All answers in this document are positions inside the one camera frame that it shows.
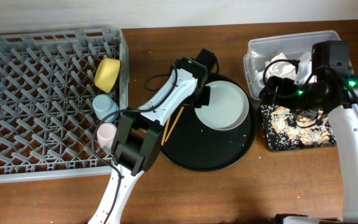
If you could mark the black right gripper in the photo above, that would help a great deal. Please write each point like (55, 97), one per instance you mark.
(284, 85)

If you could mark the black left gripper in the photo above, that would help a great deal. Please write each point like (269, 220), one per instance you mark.
(206, 101)

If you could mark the wooden chopstick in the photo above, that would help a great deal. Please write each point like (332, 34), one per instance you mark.
(165, 131)
(174, 123)

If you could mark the white napkin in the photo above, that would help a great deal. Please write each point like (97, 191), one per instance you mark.
(279, 69)

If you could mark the grey round plate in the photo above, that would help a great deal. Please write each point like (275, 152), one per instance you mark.
(228, 106)

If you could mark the rice and food scraps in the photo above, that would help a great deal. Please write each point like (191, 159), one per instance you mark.
(297, 127)

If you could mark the yellow plastic bowl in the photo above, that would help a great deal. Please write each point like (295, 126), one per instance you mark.
(107, 74)

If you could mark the blue plastic cup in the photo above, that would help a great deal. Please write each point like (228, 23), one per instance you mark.
(104, 105)

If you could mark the pink plastic cup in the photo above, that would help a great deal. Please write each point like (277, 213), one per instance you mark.
(106, 134)

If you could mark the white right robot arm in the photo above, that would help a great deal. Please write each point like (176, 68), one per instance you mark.
(335, 92)

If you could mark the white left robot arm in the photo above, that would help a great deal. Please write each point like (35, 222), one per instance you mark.
(137, 142)

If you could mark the grey plastic dishwasher rack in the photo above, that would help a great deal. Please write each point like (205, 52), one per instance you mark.
(46, 102)

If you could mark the black rectangular tray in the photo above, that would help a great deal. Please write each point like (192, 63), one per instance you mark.
(272, 143)

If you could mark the round black tray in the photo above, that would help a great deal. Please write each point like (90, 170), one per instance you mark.
(194, 146)

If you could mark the clear plastic bin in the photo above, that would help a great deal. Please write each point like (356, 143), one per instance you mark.
(263, 50)

